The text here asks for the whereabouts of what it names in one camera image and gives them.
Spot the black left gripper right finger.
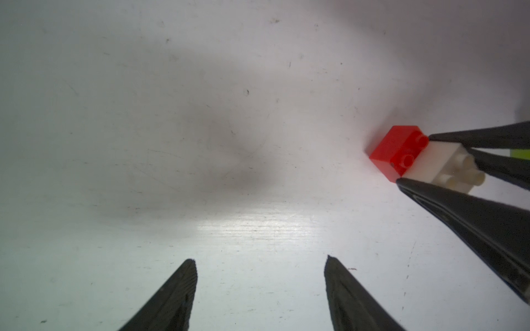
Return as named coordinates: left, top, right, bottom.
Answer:
left=324, top=256, right=404, bottom=331

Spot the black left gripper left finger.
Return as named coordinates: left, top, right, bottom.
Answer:
left=120, top=259, right=198, bottom=331

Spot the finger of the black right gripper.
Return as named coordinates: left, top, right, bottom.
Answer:
left=429, top=121, right=529, bottom=190
left=396, top=179, right=529, bottom=303

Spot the white lego brick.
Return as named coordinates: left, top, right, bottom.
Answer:
left=403, top=142, right=485, bottom=194

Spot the red lego brick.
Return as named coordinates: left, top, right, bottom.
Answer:
left=369, top=126, right=429, bottom=183

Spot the lime green lego brick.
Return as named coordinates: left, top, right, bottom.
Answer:
left=510, top=149, right=530, bottom=160

